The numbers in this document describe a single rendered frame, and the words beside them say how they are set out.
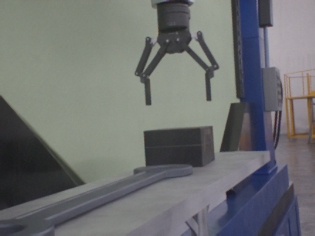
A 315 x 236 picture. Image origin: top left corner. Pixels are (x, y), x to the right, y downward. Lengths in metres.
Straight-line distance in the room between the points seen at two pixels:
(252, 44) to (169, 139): 2.64
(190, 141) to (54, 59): 0.37
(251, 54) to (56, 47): 2.61
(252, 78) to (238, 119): 0.59
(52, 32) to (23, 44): 0.13
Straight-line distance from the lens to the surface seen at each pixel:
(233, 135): 3.09
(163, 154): 1.16
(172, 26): 1.23
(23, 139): 0.98
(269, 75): 3.77
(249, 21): 3.77
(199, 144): 1.14
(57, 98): 1.23
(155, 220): 0.59
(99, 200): 0.68
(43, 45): 1.21
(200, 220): 1.33
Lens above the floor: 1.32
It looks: 1 degrees up
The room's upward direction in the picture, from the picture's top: 4 degrees counter-clockwise
